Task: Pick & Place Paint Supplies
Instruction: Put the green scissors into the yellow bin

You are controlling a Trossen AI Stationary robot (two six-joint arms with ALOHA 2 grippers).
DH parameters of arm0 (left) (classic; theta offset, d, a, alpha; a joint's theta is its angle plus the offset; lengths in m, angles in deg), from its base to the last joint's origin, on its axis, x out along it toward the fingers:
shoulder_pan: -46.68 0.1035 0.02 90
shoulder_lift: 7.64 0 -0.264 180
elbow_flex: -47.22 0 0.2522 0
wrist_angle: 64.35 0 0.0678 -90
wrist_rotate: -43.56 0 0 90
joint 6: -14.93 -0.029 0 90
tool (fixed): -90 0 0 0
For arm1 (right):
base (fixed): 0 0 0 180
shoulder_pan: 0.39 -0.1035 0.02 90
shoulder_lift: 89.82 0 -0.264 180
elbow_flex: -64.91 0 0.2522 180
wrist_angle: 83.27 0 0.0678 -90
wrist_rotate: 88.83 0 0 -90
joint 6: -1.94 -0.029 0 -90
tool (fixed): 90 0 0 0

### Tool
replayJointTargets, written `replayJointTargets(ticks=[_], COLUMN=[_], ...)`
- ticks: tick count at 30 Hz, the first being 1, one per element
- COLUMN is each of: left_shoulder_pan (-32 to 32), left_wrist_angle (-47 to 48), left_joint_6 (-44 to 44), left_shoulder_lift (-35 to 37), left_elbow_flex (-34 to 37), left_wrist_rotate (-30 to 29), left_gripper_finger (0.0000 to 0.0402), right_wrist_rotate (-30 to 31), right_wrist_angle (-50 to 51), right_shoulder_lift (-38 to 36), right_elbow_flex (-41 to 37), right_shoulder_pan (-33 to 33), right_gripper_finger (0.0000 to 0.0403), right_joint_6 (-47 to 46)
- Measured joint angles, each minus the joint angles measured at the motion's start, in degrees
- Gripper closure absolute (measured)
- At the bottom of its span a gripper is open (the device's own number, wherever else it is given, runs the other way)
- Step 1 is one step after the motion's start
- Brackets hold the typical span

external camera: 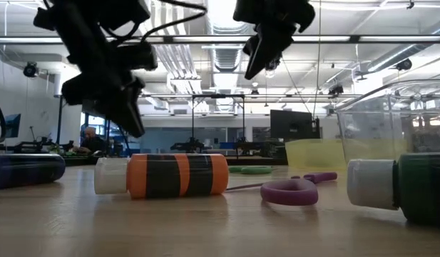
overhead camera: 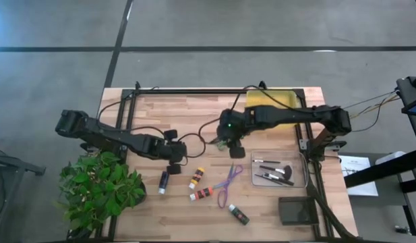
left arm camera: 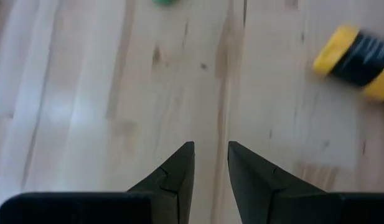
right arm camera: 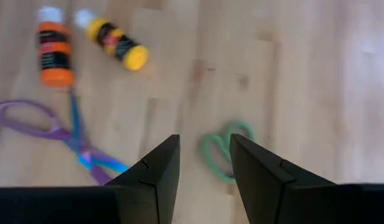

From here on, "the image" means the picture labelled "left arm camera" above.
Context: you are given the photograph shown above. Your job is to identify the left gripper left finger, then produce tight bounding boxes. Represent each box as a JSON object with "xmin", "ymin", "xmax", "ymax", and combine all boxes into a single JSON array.
[{"xmin": 128, "ymin": 141, "xmax": 195, "ymax": 224}]

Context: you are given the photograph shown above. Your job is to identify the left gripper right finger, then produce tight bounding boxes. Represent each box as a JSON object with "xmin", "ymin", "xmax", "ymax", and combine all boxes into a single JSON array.
[{"xmin": 228, "ymin": 141, "xmax": 339, "ymax": 224}]

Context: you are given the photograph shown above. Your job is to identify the yellow paint bottle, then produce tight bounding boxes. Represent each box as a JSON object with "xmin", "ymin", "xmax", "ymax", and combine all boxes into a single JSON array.
[{"xmin": 312, "ymin": 23, "xmax": 384, "ymax": 104}]

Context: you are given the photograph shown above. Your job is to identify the green scissors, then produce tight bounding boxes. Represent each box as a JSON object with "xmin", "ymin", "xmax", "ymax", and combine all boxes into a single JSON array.
[{"xmin": 151, "ymin": 0, "xmax": 180, "ymax": 6}]

